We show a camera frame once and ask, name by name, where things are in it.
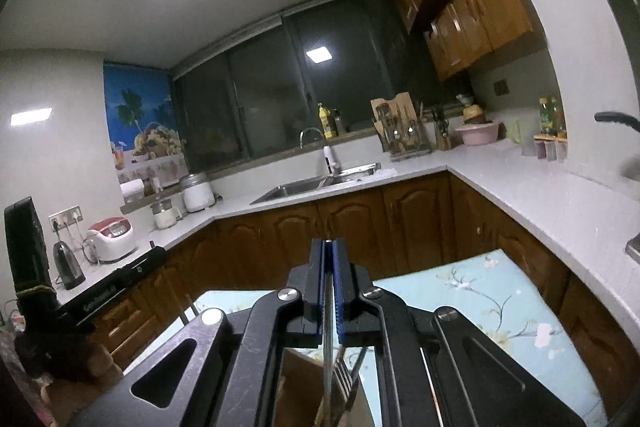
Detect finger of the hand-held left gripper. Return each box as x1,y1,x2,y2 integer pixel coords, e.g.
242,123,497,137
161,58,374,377
113,246,167,289

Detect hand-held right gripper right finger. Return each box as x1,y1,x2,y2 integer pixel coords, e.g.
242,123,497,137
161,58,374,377
330,238,585,427

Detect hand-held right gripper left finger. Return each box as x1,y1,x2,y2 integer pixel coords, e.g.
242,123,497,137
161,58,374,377
65,238,327,427

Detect metal fork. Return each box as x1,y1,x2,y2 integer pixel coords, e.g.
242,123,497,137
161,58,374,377
332,349,356,403

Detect wooden utensil holder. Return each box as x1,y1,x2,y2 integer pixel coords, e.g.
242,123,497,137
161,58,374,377
272,347,376,427

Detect person's left hand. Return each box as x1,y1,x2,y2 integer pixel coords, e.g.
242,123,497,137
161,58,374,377
15,336,124,408

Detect dark electric kettle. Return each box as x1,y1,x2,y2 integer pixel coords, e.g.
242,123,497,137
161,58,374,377
52,239,87,290

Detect white red rice cooker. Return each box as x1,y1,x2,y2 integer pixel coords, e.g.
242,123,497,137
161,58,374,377
86,217,140,264

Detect small white pot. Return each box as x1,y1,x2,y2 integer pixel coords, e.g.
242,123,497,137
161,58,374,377
150,201,182,229

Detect wooden lower cabinets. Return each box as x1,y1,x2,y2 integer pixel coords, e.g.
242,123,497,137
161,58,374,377
92,172,640,388

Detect white paper towel roll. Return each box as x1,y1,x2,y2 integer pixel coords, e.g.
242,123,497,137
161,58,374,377
121,179,146,208

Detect white pot with metal lid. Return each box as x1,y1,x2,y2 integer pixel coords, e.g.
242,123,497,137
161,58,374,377
179,173,215,212

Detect steel kitchen sink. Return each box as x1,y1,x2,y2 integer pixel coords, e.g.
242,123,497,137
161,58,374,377
250,174,343,206

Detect floral blue tablecloth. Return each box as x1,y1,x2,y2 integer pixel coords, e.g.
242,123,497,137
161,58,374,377
187,249,608,427

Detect white pull-out faucet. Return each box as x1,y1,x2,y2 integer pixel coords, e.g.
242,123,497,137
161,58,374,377
322,146,343,175

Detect curved metal faucet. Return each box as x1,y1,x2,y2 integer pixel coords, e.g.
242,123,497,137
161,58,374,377
299,127,326,151

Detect yellow oil bottle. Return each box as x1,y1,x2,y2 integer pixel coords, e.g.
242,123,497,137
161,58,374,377
317,103,339,139

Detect wooden countertop utensil rack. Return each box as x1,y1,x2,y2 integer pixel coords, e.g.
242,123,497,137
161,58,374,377
370,92,432,158

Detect knife block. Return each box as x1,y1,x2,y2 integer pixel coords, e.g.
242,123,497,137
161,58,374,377
431,107,453,152

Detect dark kitchen window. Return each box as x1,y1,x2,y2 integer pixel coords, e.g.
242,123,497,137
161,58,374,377
172,0,473,172

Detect pink basin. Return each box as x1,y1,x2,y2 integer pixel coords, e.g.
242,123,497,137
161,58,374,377
454,119,502,146

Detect seasoning jar set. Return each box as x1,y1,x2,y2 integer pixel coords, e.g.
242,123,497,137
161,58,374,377
532,134,569,162

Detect green yellow bottles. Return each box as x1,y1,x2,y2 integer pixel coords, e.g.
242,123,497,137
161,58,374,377
539,96,567,138

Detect wall power socket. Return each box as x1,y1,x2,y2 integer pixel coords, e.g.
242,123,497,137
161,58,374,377
48,205,83,230

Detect tropical fruit wall poster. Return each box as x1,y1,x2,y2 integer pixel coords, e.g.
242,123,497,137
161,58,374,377
103,63,188,182

